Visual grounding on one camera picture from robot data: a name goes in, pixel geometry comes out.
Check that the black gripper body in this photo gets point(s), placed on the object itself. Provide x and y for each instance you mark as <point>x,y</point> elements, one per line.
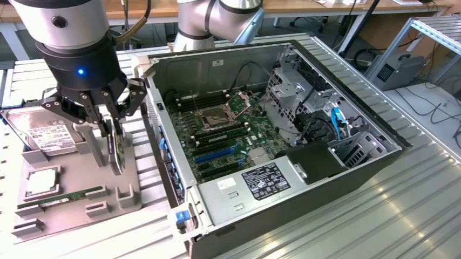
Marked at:
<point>85,67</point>

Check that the black graphics card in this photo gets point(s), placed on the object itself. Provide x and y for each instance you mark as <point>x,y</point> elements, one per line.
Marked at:
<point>116,153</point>

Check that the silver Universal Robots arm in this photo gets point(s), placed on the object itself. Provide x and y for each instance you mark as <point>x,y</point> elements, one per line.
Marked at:
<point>64,27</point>

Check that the silver hard disk drive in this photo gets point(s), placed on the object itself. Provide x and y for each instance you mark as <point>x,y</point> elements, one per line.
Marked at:
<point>42,135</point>

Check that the blue disk carrier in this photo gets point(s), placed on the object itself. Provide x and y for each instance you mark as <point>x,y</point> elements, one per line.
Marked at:
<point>12,103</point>

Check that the green motherboard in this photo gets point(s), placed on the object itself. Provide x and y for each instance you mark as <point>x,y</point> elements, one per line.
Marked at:
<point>179,121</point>

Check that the thin socket locking lever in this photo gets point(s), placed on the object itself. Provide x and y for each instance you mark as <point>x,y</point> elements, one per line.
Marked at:
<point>196,105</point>

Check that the black RAM slot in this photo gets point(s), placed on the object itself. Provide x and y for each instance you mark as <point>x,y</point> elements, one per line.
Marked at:
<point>201,99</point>
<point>204,105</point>

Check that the silver CPU chip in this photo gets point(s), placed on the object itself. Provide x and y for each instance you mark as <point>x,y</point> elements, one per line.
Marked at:
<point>41,182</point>

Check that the wooden desk white legs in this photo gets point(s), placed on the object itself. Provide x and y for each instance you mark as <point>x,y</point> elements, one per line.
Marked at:
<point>157,12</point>

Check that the open metal socket cover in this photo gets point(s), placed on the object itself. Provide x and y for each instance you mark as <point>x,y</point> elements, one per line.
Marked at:
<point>240,93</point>

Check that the grey parts rack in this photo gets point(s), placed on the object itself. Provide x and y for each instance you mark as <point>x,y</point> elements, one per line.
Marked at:
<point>72,189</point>

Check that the black expansion slot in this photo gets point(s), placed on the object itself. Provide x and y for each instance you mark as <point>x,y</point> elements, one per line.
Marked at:
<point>220,174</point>
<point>218,167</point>
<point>209,150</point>

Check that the green loose RAM stick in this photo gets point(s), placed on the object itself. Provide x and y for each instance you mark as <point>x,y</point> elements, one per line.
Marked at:
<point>79,193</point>

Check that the blue expansion slot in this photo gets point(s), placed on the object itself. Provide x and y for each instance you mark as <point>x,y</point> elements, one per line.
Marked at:
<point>212,156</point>

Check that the silver chipset heatsink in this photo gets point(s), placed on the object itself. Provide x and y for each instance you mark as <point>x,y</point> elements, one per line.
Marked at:
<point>259,157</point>

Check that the silver perforated drive cage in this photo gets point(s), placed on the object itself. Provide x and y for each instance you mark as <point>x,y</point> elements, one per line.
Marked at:
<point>286,121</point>

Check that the silver power supply unit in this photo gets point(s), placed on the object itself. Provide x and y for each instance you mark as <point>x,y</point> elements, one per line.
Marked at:
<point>230,199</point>

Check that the blue case latch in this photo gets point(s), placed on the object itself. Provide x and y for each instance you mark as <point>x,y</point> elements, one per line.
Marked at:
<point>181,217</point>

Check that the black office chair base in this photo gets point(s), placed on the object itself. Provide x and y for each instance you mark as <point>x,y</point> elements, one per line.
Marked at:
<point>312,19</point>

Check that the black plastic air shroud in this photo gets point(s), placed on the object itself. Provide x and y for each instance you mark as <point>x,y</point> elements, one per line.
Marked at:
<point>316,162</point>

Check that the silver disk bay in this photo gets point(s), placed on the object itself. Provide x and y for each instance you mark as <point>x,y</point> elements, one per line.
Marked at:
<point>359,151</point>

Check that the open black PC case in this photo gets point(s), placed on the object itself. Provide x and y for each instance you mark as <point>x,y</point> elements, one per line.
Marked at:
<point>287,229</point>

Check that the white box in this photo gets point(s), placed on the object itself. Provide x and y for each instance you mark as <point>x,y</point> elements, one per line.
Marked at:
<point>344,2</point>

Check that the black stand pole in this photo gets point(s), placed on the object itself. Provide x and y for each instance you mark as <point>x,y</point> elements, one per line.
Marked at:
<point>371,6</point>

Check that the grey floor appliance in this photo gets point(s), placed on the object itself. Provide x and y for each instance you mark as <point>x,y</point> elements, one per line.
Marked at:
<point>399,70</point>

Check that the long wooden desk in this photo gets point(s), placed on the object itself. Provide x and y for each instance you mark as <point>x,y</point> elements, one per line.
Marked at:
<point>395,8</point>

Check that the aluminium frame rack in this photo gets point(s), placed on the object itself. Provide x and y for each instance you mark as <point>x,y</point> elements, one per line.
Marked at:
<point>438,29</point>

